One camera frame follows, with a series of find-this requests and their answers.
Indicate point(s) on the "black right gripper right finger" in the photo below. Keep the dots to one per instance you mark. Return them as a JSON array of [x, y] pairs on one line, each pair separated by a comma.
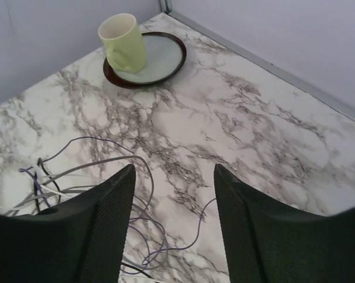
[[268, 241]]

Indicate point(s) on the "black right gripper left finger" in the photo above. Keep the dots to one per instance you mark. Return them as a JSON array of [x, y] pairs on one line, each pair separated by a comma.
[[79, 240]]

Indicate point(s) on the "white zip tie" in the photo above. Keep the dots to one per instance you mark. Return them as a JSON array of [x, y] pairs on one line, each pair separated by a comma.
[[40, 174]]

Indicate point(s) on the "pale yellow mug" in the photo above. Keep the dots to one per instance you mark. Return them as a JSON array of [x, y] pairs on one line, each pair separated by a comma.
[[123, 42]]

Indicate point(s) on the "brown rimmed white plate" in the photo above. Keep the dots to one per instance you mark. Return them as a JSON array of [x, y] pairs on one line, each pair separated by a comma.
[[166, 55]]

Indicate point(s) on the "aluminium back rail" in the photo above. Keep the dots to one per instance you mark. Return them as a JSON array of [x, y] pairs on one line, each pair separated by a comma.
[[312, 90]]

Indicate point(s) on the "aluminium frame post left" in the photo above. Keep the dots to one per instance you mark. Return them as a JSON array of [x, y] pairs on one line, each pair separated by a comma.
[[165, 6]]

